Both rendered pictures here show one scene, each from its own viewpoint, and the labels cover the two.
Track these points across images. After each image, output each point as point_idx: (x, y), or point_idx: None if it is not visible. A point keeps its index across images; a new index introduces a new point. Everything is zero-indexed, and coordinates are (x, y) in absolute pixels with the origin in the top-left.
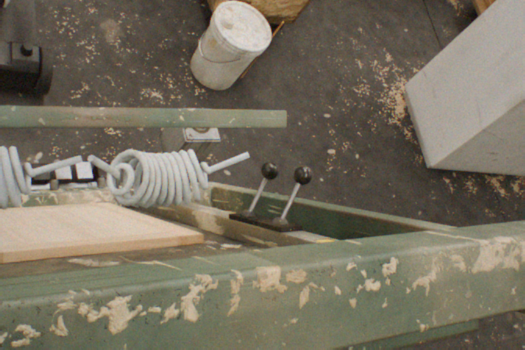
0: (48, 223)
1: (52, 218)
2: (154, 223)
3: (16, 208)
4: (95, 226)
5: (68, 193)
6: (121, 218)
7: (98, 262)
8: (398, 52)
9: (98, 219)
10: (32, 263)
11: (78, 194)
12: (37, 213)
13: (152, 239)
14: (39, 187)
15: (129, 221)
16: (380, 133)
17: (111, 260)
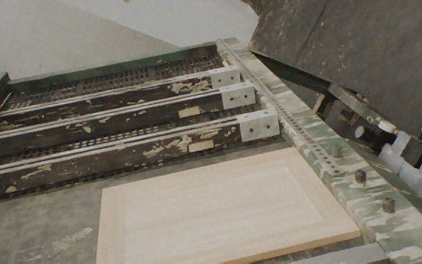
0: (215, 204)
1: (247, 203)
2: (177, 262)
3: (309, 178)
4: (187, 228)
5: (340, 192)
6: (229, 242)
7: (72, 240)
8: None
9: (225, 229)
10: (92, 215)
11: (343, 199)
12: (281, 192)
13: (96, 260)
14: (412, 170)
15: (205, 247)
16: None
17: (72, 246)
